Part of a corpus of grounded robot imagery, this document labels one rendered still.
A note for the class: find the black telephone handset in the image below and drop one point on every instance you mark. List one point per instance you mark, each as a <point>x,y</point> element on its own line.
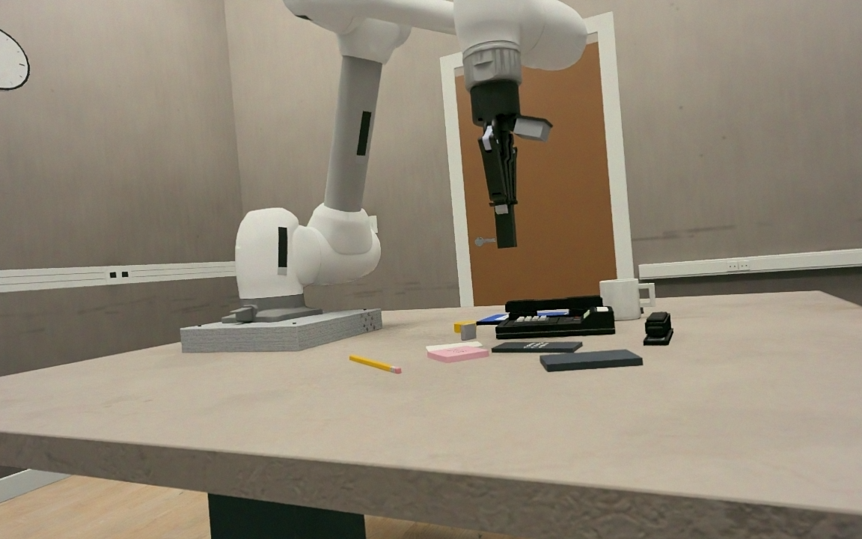
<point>573,302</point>

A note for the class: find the yellow cylinder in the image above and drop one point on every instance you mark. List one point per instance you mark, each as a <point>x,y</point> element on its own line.
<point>457,326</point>

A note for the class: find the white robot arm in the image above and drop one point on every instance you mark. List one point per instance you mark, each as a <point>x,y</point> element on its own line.
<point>275,256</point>

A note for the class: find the blank white sheet of paper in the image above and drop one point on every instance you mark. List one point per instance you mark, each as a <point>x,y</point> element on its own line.
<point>446,346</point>

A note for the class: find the grey mug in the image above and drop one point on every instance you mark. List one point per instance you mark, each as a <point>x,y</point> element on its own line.
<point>623,296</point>

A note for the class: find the blue notebook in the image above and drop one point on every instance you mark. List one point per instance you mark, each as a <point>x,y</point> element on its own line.
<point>498,318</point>

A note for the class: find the yellow pencil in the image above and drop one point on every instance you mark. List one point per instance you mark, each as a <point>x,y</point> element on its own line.
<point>375,364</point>

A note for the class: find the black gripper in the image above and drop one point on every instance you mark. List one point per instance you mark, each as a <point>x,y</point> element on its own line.
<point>491,104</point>

